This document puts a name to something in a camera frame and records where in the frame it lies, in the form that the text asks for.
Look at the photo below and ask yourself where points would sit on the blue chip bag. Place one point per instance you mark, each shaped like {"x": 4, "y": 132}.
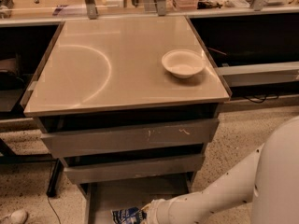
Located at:
{"x": 131, "y": 215}

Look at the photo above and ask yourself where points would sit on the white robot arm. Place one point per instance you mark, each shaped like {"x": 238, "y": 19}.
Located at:
{"x": 268, "y": 178}

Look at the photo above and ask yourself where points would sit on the grey drawer cabinet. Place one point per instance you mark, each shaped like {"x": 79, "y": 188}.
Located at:
{"x": 109, "y": 73}

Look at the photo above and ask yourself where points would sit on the grey top drawer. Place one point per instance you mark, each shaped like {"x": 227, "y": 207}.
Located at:
{"x": 130, "y": 138}

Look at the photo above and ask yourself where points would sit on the grey middle drawer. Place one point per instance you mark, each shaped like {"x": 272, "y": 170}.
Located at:
{"x": 134, "y": 169}

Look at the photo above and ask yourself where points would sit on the grey open bottom drawer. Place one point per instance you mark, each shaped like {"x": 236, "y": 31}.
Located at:
{"x": 105, "y": 197}

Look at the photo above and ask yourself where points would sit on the white bowl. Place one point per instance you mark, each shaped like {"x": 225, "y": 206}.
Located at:
{"x": 183, "y": 63}

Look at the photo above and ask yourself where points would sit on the grey side shelf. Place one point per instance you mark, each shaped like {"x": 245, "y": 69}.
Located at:
{"x": 259, "y": 74}

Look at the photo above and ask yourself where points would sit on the black table leg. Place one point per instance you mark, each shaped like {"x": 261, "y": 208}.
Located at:
{"x": 54, "y": 178}

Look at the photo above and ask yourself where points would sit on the white shoe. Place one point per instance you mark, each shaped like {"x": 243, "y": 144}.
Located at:
{"x": 17, "y": 217}

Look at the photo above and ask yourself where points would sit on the grey metal bracket left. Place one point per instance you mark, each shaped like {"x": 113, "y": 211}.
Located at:
{"x": 91, "y": 9}

